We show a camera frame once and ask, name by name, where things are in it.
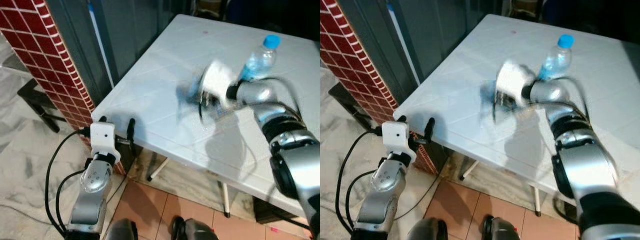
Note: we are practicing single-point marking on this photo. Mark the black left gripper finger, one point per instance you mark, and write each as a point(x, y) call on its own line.
point(131, 130)
point(401, 119)
point(103, 120)
point(430, 129)

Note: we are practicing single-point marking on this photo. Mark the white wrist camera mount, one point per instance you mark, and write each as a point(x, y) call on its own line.
point(104, 137)
point(397, 136)
point(514, 81)
point(218, 82)

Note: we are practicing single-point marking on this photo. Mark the dark left robot leg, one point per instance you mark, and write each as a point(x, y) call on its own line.
point(427, 231)
point(122, 231)

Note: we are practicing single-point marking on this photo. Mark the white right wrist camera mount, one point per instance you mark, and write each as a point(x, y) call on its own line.
point(218, 82)
point(514, 81)

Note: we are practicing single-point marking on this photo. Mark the black stool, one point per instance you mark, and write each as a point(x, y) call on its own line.
point(40, 102)
point(347, 107)

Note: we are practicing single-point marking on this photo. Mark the white plastic folding table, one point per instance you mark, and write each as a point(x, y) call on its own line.
point(170, 65)
point(470, 65)

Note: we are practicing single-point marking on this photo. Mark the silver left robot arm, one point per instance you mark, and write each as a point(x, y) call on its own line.
point(92, 190)
point(382, 190)

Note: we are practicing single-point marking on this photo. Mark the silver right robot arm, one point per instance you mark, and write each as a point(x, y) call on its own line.
point(295, 160)
point(590, 165)

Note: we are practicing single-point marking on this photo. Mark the dark robot leg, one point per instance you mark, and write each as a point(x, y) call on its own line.
point(122, 231)
point(195, 231)
point(427, 231)
point(502, 230)

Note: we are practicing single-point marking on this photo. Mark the white table leg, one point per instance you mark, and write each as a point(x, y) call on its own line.
point(469, 171)
point(157, 170)
point(226, 200)
point(537, 201)

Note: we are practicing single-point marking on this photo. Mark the dark right robot leg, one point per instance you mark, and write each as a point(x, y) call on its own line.
point(195, 231)
point(502, 230)

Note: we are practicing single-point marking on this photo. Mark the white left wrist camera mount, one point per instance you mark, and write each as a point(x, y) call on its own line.
point(104, 137)
point(397, 136)

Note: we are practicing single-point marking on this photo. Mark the dark grey metal door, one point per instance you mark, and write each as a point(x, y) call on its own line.
point(440, 40)
point(130, 40)

